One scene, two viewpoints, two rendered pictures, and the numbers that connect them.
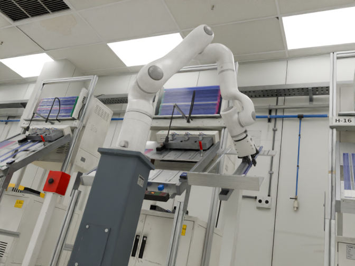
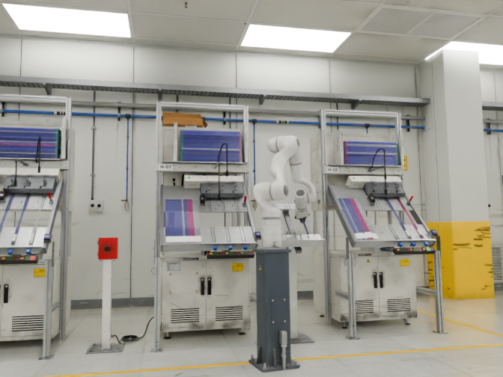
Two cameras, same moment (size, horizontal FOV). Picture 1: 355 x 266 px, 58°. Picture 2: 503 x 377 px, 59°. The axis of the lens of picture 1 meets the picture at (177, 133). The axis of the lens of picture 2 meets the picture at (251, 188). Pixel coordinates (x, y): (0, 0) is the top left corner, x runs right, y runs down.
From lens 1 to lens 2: 230 cm
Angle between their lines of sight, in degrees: 42
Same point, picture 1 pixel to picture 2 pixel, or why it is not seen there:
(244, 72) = (191, 61)
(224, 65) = (298, 160)
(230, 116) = (303, 199)
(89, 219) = (272, 295)
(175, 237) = not seen: hidden behind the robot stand
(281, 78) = (232, 75)
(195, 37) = (292, 149)
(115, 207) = (285, 285)
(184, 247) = (245, 279)
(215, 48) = not seen: hidden behind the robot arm
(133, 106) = (275, 215)
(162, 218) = (221, 261)
